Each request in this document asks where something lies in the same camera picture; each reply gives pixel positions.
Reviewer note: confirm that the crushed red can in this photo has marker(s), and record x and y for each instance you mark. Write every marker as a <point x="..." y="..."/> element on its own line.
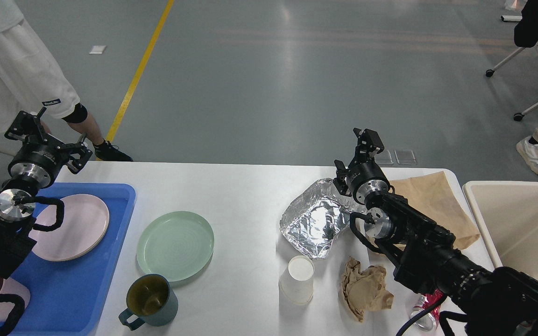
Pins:
<point x="425" y="313"/>

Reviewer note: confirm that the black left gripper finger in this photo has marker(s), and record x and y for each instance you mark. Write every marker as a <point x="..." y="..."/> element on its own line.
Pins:
<point x="76" y="155"/>
<point x="27" y="127"/>

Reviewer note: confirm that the pink mug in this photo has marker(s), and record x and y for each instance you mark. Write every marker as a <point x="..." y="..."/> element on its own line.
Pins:
<point x="3" y="303"/>

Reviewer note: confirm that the brown paper bag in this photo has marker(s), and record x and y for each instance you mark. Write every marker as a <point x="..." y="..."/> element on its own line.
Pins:
<point x="432" y="196"/>

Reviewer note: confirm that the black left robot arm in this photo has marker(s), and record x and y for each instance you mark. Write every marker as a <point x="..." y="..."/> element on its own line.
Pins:
<point x="21" y="211"/>

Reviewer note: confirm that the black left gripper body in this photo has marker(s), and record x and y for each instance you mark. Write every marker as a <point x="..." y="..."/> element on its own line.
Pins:
<point x="37" y="165"/>

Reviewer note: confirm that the aluminium foil tray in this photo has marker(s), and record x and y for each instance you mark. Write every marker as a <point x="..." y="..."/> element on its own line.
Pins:
<point x="313" y="220"/>

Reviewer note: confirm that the crumpled brown paper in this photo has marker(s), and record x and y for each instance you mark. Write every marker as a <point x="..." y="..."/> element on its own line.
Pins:
<point x="364" y="290"/>

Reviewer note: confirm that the green plate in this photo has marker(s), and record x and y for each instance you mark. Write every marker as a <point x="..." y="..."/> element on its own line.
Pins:
<point x="176" y="245"/>

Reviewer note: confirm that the teal mug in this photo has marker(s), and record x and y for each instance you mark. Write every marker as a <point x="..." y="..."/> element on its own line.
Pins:
<point x="150" y="300"/>

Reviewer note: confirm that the blue plastic tray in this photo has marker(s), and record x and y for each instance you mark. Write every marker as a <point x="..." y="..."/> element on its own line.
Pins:
<point x="67" y="297"/>

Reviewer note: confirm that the beige waste bin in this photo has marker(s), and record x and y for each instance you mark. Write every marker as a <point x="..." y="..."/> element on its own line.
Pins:
<point x="506" y="213"/>

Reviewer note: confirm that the person in white shorts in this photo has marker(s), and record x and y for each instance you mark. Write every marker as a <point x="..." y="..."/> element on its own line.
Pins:
<point x="31" y="79"/>

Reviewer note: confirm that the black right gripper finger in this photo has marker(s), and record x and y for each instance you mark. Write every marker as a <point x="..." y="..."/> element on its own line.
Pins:
<point x="369" y="144"/>
<point x="340" y="180"/>

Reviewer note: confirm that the pink plate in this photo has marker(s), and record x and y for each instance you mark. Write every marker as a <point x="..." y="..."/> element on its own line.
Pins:
<point x="86" y="219"/>

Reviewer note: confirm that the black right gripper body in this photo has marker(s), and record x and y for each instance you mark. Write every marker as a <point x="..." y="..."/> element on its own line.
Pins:
<point x="366" y="179"/>

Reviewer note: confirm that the white paper cup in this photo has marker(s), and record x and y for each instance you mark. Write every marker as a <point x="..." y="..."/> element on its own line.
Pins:
<point x="296" y="281"/>

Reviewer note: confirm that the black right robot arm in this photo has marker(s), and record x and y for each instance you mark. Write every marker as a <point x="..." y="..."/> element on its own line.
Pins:
<point x="503" y="302"/>

